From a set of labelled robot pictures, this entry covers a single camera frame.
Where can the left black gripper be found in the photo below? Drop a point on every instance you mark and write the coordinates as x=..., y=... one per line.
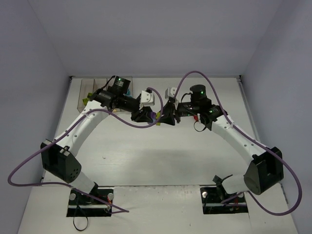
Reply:
x=137, y=114

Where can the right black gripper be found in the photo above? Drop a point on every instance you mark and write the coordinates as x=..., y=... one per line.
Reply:
x=175, y=112

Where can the purple flower lego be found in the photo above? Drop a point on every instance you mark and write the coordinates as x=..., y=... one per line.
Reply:
x=153, y=116

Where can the lime green lego brick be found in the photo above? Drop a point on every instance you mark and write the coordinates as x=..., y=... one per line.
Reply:
x=158, y=117

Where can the teal lego brick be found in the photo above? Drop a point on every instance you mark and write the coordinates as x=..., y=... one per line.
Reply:
x=128, y=93

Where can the green printed lego brick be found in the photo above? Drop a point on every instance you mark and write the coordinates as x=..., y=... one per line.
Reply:
x=85, y=100

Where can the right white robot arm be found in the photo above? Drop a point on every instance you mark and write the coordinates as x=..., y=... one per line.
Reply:
x=263, y=171

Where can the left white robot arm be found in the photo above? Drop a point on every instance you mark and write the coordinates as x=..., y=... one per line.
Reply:
x=59, y=156

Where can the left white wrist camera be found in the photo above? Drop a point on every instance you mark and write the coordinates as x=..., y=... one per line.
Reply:
x=146, y=99

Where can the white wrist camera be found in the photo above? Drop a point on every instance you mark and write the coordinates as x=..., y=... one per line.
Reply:
x=146, y=99
x=170, y=93

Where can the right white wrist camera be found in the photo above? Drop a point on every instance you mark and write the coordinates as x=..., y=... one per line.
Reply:
x=170, y=93

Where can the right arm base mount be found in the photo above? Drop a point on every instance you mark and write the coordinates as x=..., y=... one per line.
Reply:
x=215, y=201

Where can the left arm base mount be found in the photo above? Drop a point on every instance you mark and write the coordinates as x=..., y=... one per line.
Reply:
x=80, y=205

